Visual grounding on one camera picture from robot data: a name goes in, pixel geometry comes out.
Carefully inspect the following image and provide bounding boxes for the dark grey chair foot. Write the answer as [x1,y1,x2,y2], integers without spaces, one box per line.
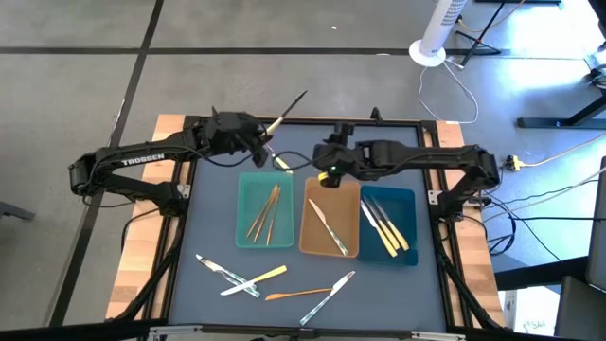
[0,200,37,223]

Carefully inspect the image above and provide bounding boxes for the orange floor cable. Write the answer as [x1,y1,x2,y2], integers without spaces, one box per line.
[455,0,527,34]

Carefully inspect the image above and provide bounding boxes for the grey floor cable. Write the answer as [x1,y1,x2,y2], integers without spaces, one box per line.
[481,166,606,224]

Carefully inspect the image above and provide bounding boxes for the black floor beam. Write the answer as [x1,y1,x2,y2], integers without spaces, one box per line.
[494,255,591,292]

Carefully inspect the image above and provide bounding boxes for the yellow-handled silver knife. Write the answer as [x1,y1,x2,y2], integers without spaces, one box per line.
[359,198,399,259]
[371,195,411,252]
[264,89,309,138]
[363,195,402,252]
[219,263,289,298]
[262,141,294,174]

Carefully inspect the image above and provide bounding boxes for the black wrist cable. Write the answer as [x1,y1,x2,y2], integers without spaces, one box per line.
[271,150,317,172]
[201,141,259,168]

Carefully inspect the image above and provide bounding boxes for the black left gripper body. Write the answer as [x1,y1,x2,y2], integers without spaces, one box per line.
[207,111,269,168]

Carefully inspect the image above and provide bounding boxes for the white cardboard box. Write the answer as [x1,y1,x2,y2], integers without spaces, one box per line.
[501,288,561,338]

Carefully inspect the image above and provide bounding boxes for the white tower fan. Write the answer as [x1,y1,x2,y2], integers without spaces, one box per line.
[408,0,469,68]

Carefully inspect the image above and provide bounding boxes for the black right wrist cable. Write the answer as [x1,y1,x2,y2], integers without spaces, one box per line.
[271,150,317,172]

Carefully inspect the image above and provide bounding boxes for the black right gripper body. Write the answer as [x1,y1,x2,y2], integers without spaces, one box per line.
[312,141,375,181]

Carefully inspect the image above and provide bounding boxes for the dark grey chair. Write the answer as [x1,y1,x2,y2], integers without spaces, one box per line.
[553,155,606,341]

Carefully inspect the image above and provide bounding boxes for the orange plastic bin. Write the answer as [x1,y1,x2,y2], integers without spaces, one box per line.
[297,176,362,260]

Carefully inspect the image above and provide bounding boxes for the beige floor cable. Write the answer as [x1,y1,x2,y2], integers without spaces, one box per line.
[520,131,606,169]

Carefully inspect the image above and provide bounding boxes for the silver metal bracket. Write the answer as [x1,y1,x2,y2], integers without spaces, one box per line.
[410,330,468,341]
[148,324,204,339]

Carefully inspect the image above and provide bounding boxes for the teal-patterned handle silver knife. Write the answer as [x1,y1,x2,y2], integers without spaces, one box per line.
[215,268,261,299]
[307,197,350,258]
[298,270,357,327]
[194,253,258,290]

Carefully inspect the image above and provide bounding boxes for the blue-grey table mat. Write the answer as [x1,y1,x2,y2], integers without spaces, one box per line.
[168,120,450,333]

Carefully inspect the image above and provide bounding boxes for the white fan cable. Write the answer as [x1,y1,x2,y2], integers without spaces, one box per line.
[417,56,480,126]

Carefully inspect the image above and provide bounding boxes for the black desk leg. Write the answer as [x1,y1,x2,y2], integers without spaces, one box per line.
[515,92,606,130]

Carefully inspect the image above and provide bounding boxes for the black base cable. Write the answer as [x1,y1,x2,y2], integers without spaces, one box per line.
[120,207,165,252]

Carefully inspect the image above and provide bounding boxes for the office chair base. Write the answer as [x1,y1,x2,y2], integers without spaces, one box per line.
[584,46,606,94]

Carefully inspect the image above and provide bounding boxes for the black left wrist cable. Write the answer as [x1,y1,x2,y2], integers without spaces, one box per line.
[201,141,259,168]

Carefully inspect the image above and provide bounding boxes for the dark blue plastic bin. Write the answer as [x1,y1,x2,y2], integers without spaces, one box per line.
[357,185,419,267]

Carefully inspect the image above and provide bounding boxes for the teal plastic bin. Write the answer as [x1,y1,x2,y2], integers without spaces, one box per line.
[235,170,296,250]

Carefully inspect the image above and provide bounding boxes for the black table frame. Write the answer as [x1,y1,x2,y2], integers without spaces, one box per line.
[104,106,508,341]

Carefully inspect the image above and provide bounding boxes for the black floor cable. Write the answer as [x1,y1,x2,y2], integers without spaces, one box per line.
[508,215,606,223]

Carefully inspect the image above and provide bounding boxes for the black tripod stand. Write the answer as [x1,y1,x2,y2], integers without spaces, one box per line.
[454,0,508,67]

